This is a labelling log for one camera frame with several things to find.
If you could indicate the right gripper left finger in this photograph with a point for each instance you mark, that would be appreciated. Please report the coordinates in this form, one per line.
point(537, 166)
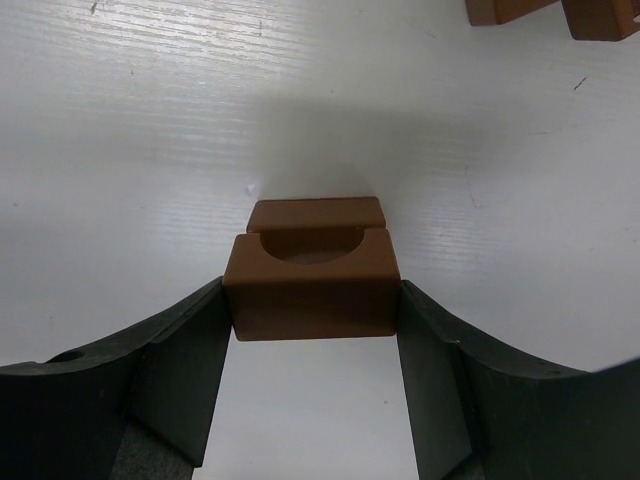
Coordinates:
point(137, 404)

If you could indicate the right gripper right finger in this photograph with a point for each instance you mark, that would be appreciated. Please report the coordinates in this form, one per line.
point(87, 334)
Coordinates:
point(482, 409)

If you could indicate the notched brown wood block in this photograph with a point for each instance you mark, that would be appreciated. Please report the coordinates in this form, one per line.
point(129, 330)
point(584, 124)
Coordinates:
point(601, 20)

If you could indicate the small brown wood cube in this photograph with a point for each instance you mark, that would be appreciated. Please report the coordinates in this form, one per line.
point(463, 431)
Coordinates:
point(499, 12)

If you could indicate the U-shaped brown wood block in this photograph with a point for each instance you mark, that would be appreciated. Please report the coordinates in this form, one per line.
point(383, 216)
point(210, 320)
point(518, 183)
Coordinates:
point(313, 285)

